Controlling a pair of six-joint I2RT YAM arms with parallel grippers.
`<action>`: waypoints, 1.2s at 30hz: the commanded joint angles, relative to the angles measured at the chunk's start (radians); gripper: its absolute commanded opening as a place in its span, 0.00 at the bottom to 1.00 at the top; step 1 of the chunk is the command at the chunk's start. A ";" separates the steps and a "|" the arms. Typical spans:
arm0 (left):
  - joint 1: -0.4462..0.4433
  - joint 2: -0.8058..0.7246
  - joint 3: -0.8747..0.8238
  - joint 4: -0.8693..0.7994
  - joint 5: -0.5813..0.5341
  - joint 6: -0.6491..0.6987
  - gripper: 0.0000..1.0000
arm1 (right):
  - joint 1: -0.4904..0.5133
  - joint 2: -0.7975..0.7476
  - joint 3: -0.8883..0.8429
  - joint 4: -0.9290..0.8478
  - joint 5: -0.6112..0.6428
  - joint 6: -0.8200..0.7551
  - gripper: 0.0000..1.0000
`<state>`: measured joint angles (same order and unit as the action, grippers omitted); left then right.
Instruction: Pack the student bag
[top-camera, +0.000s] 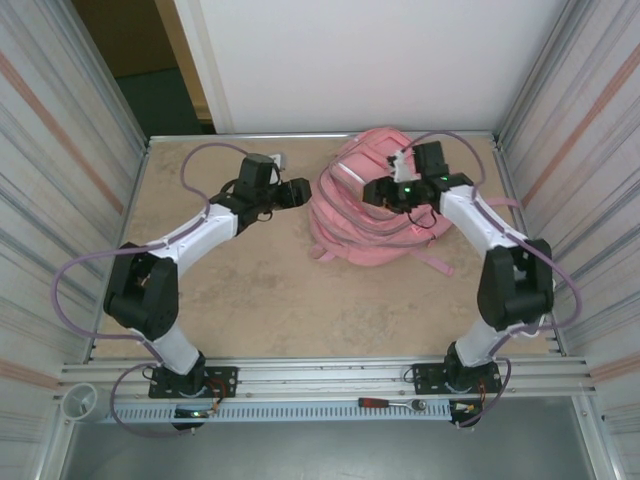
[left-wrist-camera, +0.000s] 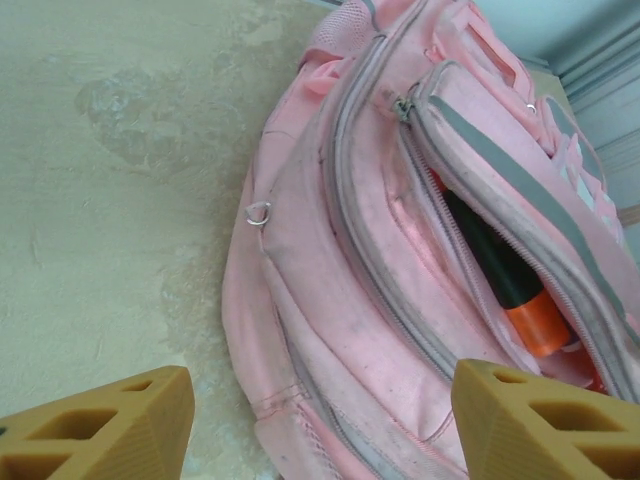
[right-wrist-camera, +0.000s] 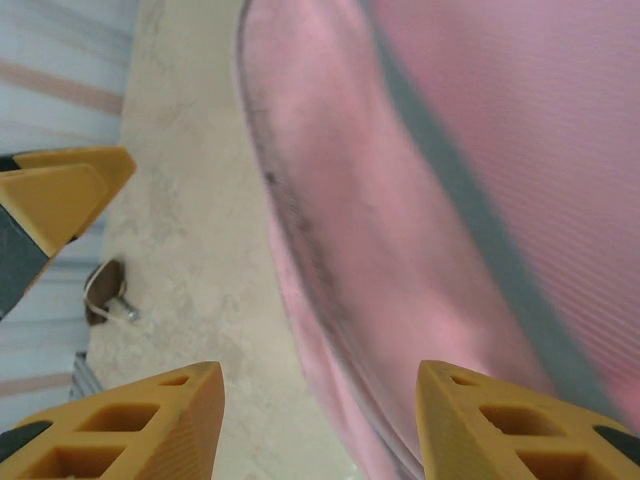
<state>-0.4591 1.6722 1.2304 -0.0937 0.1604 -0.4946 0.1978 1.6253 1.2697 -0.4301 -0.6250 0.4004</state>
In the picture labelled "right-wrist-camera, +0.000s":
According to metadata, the aluminium mounting rail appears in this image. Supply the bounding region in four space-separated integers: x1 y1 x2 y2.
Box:
72 351 105 397

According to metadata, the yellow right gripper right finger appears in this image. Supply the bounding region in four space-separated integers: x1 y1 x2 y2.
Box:
417 359 640 480

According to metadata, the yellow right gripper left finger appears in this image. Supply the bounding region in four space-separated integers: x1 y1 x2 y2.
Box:
0 360 225 480

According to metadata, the pink student backpack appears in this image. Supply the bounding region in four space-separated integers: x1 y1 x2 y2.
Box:
234 0 640 480

